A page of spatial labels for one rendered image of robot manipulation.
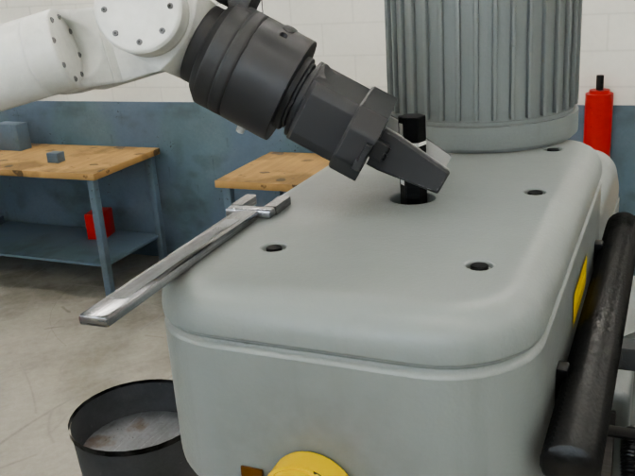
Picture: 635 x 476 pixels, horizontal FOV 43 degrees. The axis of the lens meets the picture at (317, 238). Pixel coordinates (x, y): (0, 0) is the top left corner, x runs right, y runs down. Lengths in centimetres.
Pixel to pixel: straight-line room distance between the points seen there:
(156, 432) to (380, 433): 257
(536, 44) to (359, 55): 440
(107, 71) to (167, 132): 524
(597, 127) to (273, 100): 421
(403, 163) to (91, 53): 28
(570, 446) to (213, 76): 36
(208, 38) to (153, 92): 534
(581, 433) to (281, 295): 19
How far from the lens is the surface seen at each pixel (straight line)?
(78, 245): 612
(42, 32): 67
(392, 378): 47
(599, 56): 486
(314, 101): 61
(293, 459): 51
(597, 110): 475
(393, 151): 62
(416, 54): 81
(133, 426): 310
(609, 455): 116
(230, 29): 62
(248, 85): 62
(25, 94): 69
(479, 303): 46
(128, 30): 62
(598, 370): 58
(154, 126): 600
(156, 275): 51
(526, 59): 80
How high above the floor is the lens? 208
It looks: 19 degrees down
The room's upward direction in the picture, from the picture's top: 4 degrees counter-clockwise
